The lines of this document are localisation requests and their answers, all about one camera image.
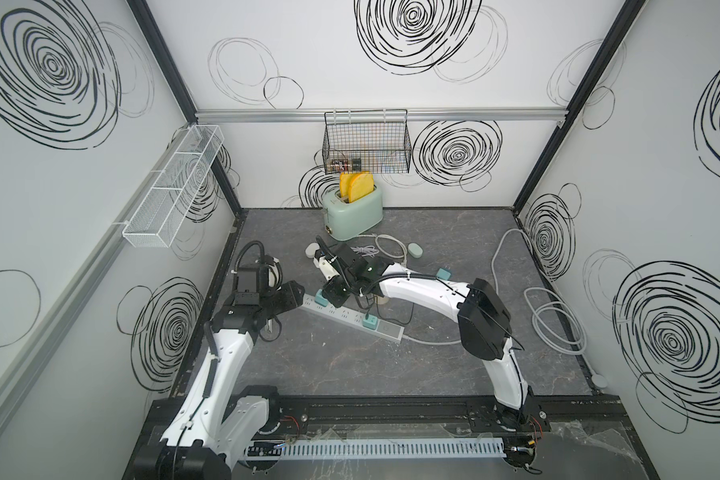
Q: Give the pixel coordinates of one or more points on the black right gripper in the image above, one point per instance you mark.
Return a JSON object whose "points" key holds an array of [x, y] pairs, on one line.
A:
{"points": [[331, 289]]}

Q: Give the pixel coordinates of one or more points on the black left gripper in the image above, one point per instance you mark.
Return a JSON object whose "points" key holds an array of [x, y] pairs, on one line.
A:
{"points": [[292, 296]]}

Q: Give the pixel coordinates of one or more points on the teal charger with lilac cable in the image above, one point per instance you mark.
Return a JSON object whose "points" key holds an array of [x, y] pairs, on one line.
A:
{"points": [[320, 299]]}

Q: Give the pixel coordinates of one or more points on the teal charger with black cable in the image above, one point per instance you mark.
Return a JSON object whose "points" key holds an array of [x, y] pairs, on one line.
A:
{"points": [[370, 322]]}

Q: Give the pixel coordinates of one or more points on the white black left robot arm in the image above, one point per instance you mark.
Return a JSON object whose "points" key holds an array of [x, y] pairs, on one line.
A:
{"points": [[211, 432]]}

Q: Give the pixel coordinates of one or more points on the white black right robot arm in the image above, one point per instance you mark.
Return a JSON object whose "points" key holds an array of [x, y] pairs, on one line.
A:
{"points": [[483, 321]]}

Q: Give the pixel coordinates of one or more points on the white round speaker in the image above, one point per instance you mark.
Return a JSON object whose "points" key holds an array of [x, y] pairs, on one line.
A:
{"points": [[311, 249]]}

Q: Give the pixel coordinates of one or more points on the white power strip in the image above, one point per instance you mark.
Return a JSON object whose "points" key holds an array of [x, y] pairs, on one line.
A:
{"points": [[352, 318]]}

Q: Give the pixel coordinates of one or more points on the mint green toaster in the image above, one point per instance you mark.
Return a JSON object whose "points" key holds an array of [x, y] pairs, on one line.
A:
{"points": [[344, 221]]}

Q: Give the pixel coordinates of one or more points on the mint green earbud case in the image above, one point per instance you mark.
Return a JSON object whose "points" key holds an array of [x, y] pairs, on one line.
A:
{"points": [[414, 250]]}

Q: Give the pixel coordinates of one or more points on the yellow toast slices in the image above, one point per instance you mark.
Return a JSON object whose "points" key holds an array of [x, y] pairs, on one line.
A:
{"points": [[354, 186]]}

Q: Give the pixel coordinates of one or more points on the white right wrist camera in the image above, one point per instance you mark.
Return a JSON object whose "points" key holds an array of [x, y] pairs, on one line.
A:
{"points": [[328, 262]]}

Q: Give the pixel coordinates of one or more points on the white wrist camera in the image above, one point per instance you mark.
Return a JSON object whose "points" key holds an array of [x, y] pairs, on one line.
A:
{"points": [[273, 274], [328, 262]]}

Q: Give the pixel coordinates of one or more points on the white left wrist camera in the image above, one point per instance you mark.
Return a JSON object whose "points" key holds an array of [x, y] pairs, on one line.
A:
{"points": [[273, 274]]}

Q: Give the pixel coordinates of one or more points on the teal charger with white cable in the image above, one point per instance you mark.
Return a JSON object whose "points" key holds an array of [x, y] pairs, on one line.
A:
{"points": [[443, 274]]}

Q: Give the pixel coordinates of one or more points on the black wire wall basket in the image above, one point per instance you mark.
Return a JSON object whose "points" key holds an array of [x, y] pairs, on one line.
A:
{"points": [[375, 141]]}

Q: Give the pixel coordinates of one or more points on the white wire wall shelf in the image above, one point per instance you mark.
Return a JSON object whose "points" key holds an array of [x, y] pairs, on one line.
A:
{"points": [[167, 203]]}

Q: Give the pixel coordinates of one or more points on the white slotted cable duct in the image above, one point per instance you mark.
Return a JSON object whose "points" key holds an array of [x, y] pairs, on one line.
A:
{"points": [[377, 449]]}

